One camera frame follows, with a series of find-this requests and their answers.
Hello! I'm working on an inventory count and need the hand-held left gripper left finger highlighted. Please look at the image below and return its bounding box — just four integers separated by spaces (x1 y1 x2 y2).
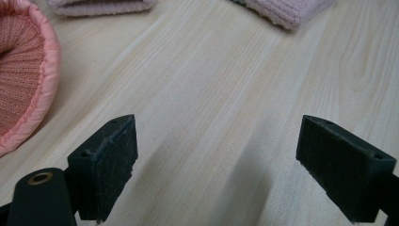
66 113 139 224

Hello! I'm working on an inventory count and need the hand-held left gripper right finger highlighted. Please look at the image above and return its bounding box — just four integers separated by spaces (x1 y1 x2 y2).
295 114 397 224

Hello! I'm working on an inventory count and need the pink padded ski glove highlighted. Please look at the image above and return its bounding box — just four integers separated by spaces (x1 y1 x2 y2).
0 0 62 158

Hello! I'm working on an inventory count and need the grey and pink knit glove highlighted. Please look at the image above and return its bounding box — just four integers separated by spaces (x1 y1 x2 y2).
46 0 158 17

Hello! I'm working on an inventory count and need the mauve knitted cloth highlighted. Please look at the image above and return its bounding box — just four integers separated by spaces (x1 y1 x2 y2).
230 0 335 31

